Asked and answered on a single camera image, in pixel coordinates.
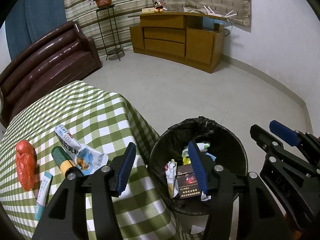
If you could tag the black trash bin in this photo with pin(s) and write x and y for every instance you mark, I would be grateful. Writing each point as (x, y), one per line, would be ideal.
(224, 145)

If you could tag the orange plastic bag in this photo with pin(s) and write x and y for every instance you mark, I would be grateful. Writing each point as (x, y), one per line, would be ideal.
(25, 164)

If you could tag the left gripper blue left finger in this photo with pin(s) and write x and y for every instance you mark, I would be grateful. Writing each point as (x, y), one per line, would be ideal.
(121, 167)

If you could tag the white teal toothpaste tube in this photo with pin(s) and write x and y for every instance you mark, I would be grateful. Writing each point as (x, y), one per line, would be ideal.
(42, 195)

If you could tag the green yellow bottle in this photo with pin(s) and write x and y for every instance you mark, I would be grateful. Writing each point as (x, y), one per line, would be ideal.
(64, 162)

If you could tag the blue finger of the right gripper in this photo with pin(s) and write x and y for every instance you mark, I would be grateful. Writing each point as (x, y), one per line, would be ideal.
(264, 139)
(284, 133)

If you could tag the green checkered tablecloth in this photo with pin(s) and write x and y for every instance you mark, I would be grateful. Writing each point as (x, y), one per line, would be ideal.
(104, 121)

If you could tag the dark brown leather sofa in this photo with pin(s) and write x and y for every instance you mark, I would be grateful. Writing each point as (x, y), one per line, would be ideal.
(62, 56)

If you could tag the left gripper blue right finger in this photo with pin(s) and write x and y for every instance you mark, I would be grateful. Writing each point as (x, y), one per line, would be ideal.
(203, 168)

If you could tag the blue white snack bag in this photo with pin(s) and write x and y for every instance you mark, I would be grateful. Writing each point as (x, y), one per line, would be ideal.
(87, 159)

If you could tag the black cigarette box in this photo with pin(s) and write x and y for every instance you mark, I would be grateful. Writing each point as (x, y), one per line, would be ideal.
(187, 182)

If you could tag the flat box on cabinet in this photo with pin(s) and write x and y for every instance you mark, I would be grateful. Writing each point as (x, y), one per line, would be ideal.
(148, 10)

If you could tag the blue curtain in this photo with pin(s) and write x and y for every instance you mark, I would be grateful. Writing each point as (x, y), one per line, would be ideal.
(29, 20)

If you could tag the mickey mouse plush toy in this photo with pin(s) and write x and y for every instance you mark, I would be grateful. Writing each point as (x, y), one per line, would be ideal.
(159, 6)

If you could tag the wooden TV cabinet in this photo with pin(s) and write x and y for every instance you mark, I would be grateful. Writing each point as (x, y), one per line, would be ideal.
(180, 37)

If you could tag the white wifi router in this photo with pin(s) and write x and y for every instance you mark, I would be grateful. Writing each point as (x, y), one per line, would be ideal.
(209, 11)

